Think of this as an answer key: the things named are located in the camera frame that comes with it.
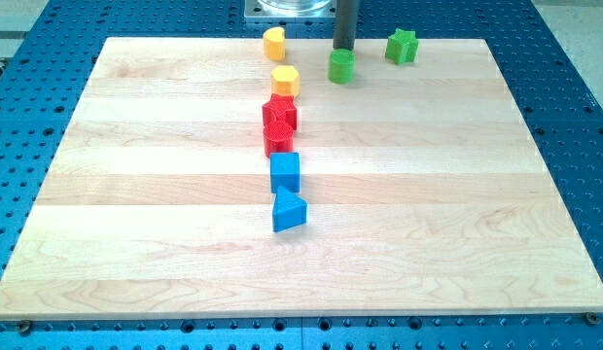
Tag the blue triangle block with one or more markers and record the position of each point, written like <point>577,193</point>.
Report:
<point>289,210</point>

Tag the blue cube block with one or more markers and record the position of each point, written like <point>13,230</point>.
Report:
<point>285,171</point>

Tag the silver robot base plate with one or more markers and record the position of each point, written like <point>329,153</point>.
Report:
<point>264,9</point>

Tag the yellow heart block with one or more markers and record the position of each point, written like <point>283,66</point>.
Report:
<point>274,40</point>

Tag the light wooden board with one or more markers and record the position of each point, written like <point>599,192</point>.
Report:
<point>426,193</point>

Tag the red cylinder block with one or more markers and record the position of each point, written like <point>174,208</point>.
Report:
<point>278,138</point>

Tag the yellow hexagon block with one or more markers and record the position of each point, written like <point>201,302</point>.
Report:
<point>285,80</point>

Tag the blue perforated metal table plate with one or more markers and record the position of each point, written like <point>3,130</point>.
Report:
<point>40,87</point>

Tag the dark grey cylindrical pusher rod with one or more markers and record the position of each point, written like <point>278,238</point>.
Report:
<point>345,24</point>

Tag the green star block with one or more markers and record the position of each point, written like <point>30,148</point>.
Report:
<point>402,46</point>

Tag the red star block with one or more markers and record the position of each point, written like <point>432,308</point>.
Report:
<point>280,108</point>

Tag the green cylinder block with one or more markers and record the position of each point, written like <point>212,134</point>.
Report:
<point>341,66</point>

